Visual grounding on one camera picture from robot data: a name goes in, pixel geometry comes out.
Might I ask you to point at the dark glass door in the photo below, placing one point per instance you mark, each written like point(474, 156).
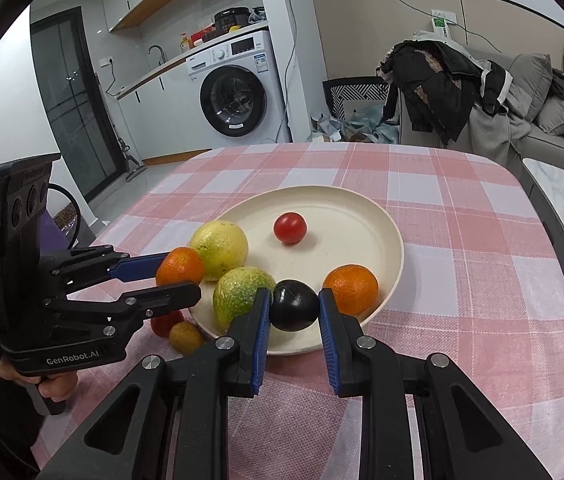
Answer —
point(72, 105)

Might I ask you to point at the red cherry tomato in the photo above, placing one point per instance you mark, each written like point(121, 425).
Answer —
point(164, 324)
point(290, 227)

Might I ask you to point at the cream round plate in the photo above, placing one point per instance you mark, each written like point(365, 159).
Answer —
point(342, 230)

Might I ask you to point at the kitchen faucet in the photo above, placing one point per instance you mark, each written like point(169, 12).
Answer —
point(157, 52)

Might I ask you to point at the large grey pillow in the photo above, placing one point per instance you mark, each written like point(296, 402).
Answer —
point(529, 85)

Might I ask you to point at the pink checked tablecloth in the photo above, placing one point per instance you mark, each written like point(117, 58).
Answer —
point(437, 285)

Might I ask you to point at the brown longan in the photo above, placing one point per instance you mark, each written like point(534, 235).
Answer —
point(187, 338)

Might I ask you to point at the white marble coffee table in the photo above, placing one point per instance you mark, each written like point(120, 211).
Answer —
point(562, 195)

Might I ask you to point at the red box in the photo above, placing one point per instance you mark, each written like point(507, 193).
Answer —
point(202, 37)

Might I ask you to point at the floor mop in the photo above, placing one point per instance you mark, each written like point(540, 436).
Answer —
point(132, 162)

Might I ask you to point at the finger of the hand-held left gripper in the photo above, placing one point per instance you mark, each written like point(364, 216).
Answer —
point(132, 267)
point(172, 295)

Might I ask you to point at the dark clothes pile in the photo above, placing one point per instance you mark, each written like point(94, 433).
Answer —
point(437, 85)

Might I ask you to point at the green yellow passion fruit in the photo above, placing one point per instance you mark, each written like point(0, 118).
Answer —
point(237, 295)

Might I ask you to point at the person's left hand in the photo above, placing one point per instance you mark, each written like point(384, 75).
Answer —
point(59, 387)

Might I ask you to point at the orange soap bottle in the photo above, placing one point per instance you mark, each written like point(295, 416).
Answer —
point(185, 44)

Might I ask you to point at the dark purple plum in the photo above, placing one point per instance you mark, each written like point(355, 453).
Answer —
point(294, 305)

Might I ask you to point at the white wall switch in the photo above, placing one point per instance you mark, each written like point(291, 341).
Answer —
point(103, 62)

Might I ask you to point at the black patterned basket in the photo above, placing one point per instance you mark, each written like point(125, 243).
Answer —
point(357, 92)

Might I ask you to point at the black pressure cooker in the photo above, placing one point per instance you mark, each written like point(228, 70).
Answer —
point(231, 20)

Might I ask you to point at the grey garment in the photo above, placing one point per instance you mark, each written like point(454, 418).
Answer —
point(492, 135)

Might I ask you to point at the white kitchen counter cabinet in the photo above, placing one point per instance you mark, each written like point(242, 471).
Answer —
point(167, 115)

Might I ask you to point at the yellow lemon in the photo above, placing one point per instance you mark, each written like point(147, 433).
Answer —
point(219, 247)

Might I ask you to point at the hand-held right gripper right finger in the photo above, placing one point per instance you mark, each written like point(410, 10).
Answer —
point(329, 345)

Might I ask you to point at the grey sofa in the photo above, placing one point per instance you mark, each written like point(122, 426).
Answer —
point(562, 155)

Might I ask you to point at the orange mandarin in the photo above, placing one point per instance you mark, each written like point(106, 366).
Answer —
point(351, 289)
point(180, 266)

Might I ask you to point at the white washing machine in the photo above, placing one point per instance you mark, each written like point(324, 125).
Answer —
point(237, 90)

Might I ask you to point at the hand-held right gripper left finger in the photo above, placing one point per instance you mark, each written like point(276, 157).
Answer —
point(261, 340)

